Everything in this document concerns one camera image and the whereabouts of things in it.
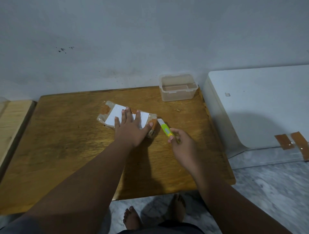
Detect person's right hand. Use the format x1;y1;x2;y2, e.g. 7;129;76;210
168;128;206;170

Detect person's left hand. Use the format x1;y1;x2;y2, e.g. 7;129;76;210
113;107;155;148

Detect brown cardboard box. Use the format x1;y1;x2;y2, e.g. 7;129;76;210
96;100;161;140

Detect yellow utility knife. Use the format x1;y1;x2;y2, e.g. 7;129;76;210
157;118;182;145

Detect clear plastic container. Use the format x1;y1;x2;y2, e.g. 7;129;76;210
158;73;199;102

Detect person's right forearm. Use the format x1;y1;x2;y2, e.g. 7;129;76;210
193;161;294;234

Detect person's left forearm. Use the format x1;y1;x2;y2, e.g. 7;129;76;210
7;139;136;234

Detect person's right foot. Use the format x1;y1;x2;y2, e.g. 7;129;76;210
166;193;187;223

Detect person's foot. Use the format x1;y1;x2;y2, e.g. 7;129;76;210
166;193;187;223
123;206;143;231

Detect person's left foot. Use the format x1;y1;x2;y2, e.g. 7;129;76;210
123;206;143;231

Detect dark shorts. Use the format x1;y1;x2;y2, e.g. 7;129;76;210
117;221;206;234

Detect white cabinet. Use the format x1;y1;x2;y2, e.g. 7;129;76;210
202;64;309;161

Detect short brown tape strip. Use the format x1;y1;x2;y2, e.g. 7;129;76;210
274;134;295;150

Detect long brown tape strip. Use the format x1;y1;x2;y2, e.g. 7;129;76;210
289;131;309;161

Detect light wooden side table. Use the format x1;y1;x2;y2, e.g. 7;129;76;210
0;100;37;174

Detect grey shirt sleeve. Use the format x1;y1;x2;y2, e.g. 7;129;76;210
0;216;37;234

